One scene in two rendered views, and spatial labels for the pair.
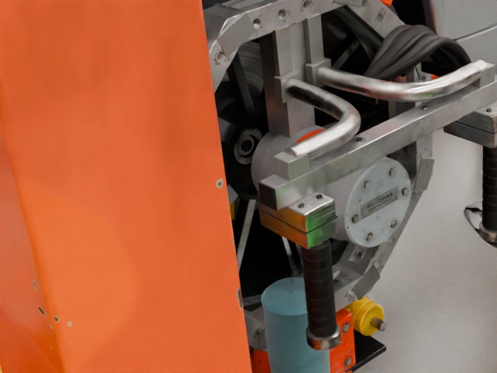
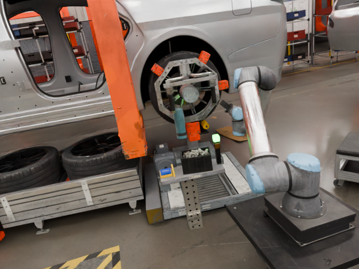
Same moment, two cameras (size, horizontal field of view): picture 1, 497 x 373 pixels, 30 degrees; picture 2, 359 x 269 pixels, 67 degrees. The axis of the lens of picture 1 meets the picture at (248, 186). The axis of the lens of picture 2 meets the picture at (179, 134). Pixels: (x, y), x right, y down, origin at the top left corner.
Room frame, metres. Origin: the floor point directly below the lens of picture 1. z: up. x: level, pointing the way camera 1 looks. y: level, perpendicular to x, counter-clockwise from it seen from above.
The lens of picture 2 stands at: (-0.85, -1.15, 1.30)
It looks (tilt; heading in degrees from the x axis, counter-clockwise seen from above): 20 degrees down; 30
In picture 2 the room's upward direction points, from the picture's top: 9 degrees counter-clockwise
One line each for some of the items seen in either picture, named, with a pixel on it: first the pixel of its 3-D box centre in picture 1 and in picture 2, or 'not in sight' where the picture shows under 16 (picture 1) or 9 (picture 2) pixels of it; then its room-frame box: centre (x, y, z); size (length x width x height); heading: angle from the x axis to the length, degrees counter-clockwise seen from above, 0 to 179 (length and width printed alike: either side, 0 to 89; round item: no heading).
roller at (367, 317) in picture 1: (325, 293); (203, 122); (1.39, -0.11, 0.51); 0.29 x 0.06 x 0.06; 35
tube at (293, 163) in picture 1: (288, 96); (174, 73); (1.08, -0.06, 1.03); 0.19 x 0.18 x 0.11; 35
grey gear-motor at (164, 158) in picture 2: not in sight; (164, 164); (0.98, 0.12, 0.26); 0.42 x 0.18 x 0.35; 35
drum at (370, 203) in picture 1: (328, 181); (188, 92); (1.18, -0.12, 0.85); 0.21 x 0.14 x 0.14; 35
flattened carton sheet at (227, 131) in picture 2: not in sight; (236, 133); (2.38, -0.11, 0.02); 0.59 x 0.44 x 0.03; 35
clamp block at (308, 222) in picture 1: (296, 211); (169, 89); (0.97, -0.05, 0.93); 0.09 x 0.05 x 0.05; 35
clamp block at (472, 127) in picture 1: (478, 118); (211, 82); (1.17, -0.33, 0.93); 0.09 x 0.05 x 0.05; 35
